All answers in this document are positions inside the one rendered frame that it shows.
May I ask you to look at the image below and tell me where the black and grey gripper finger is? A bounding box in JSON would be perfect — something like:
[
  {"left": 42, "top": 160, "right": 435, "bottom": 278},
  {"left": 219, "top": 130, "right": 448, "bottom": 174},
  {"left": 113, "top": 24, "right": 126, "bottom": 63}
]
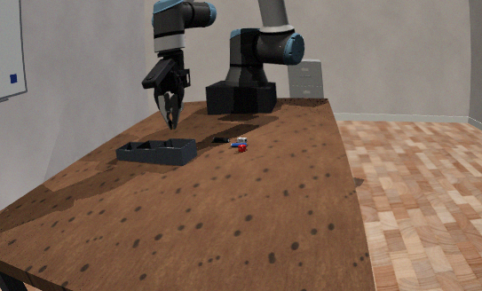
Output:
[
  {"left": 154, "top": 88, "right": 172, "bottom": 130},
  {"left": 170, "top": 82, "right": 185, "bottom": 130}
]

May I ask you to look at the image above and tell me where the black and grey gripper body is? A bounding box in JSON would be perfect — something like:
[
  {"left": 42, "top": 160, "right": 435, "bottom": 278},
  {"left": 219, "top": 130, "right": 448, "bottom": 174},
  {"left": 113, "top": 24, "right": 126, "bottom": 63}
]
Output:
[{"left": 156, "top": 50, "right": 191, "bottom": 94}]

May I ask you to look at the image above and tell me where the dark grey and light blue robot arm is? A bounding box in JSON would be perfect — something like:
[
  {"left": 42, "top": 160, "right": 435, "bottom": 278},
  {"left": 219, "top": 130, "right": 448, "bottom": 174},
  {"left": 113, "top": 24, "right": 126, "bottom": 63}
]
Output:
[{"left": 142, "top": 0, "right": 304, "bottom": 89}]

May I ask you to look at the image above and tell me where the black rack of three bins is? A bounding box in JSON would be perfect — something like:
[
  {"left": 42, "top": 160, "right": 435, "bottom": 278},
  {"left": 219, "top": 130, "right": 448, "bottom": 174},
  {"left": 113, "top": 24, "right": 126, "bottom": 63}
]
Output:
[{"left": 115, "top": 138, "right": 197, "bottom": 166}]

